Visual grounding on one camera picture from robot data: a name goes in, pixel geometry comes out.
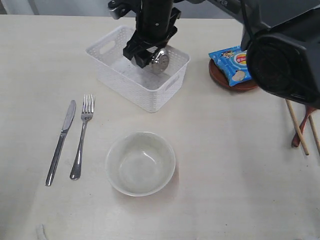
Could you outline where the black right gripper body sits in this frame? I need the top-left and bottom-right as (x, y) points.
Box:
(127, 0), (181, 49)

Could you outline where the brown round plate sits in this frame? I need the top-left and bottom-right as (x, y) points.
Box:
(208, 59), (259, 93)

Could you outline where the silver fork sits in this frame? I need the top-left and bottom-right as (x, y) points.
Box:
(69, 94), (95, 180)

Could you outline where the blue Lays chips bag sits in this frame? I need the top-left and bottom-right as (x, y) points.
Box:
(208, 45), (252, 87)

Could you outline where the silver table knife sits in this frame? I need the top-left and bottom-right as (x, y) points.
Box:
(45, 100), (76, 186)

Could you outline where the speckled white ceramic bowl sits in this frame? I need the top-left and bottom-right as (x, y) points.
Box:
(104, 131), (176, 197)

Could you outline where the dark brown wooden spoon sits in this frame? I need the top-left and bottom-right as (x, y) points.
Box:
(291, 105), (317, 148)

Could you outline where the wooden chopstick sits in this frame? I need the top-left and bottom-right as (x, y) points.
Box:
(285, 99), (310, 156)
(308, 115), (320, 154)

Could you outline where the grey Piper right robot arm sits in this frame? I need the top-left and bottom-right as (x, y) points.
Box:
(108, 0), (320, 108)

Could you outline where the white perforated plastic basket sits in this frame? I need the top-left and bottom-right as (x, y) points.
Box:
(85, 25), (190, 113)

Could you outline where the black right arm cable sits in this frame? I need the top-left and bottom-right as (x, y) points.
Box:
(238, 0), (256, 38)

